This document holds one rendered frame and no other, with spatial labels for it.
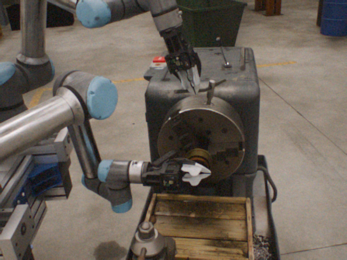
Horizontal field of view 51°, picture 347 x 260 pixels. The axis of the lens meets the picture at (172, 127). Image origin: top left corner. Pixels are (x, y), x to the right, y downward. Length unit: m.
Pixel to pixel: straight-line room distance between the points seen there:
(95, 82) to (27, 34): 0.47
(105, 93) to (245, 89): 0.59
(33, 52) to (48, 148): 0.36
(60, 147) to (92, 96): 0.48
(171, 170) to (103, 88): 0.34
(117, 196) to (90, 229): 1.46
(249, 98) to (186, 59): 0.45
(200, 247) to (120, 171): 0.35
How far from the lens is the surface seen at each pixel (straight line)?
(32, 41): 1.40
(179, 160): 1.15
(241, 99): 1.38
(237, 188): 1.47
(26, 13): 1.37
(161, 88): 1.42
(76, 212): 2.86
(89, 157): 1.25
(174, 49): 1.00
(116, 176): 1.18
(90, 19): 0.94
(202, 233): 1.24
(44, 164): 1.45
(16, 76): 1.41
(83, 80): 1.01
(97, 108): 0.99
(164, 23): 1.00
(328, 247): 2.55
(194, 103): 1.27
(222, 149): 1.24
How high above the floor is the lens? 1.74
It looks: 27 degrees down
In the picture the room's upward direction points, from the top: 4 degrees counter-clockwise
